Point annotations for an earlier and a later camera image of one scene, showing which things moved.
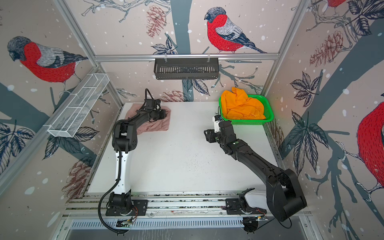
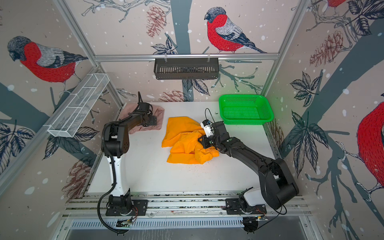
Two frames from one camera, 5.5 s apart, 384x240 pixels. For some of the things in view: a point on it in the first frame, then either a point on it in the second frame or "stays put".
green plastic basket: x=268 y=114 stays put
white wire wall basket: x=77 y=106 stays put
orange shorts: x=236 y=104 → x=182 y=135
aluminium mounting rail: x=159 y=206 stays put
